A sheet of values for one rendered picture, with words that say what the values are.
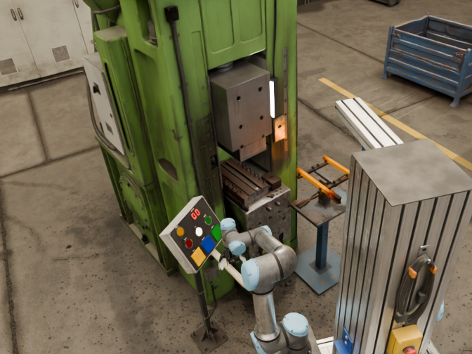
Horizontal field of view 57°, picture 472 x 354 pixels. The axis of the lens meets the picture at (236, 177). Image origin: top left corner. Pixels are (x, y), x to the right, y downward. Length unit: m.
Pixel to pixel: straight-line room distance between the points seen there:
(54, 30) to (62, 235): 3.91
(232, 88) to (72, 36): 5.41
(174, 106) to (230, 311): 1.71
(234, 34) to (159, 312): 2.13
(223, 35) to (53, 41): 5.33
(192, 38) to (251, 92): 0.44
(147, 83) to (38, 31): 4.90
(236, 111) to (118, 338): 1.92
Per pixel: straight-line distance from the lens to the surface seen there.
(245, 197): 2.79
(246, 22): 2.49
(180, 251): 2.36
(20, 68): 7.61
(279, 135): 2.92
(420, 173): 1.29
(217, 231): 2.54
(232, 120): 2.43
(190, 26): 2.28
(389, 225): 1.21
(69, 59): 7.63
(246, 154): 2.61
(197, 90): 2.40
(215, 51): 2.41
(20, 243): 4.56
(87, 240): 4.27
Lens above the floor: 2.78
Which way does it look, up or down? 37 degrees down
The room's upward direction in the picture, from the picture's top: 6 degrees counter-clockwise
